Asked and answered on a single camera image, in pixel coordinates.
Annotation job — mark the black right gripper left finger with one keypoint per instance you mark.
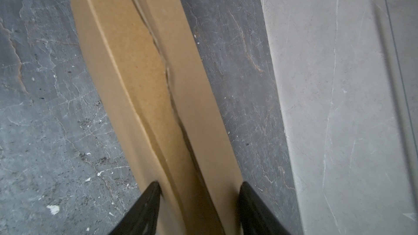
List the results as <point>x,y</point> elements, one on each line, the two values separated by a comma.
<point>142,218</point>

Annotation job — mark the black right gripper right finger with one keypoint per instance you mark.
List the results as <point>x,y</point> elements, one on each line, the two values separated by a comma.
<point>255,216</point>

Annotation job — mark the brown cardboard box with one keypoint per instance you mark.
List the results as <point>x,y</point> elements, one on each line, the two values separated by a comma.
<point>144,62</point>

